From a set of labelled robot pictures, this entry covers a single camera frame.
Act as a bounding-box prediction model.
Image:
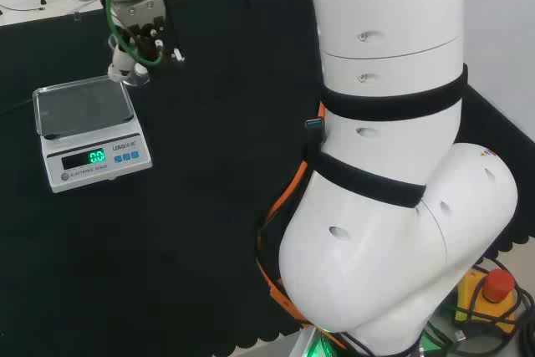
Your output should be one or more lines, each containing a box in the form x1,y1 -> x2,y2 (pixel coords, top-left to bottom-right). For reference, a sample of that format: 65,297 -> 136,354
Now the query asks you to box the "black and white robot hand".
107,0 -> 173,81

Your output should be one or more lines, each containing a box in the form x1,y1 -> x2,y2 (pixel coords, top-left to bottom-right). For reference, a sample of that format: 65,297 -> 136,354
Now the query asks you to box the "white electronic balance steel pan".
32,74 -> 154,194

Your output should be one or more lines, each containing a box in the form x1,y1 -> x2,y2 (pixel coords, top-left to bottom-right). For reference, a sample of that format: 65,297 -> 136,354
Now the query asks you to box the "black bench cloth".
0,0 -> 535,350

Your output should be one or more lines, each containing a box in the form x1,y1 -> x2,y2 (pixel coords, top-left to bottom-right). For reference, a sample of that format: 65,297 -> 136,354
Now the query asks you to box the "yellow stop button red cap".
454,268 -> 524,338

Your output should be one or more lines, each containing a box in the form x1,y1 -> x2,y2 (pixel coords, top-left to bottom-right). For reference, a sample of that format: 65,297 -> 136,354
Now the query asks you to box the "black cable with white plug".
160,0 -> 186,63

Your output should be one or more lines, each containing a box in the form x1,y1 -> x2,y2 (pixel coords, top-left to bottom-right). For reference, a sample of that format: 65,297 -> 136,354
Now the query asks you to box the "green cable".
104,0 -> 165,68

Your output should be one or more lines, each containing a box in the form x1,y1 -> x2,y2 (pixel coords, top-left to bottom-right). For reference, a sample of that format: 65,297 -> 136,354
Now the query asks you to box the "black cable with blue plug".
304,118 -> 327,153

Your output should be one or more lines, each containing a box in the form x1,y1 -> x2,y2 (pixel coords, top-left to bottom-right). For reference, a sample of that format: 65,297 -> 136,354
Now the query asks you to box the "orange cable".
256,101 -> 349,350

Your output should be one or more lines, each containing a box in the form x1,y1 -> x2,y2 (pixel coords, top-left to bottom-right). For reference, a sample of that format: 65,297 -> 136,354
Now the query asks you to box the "black cable by stop button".
466,258 -> 535,352

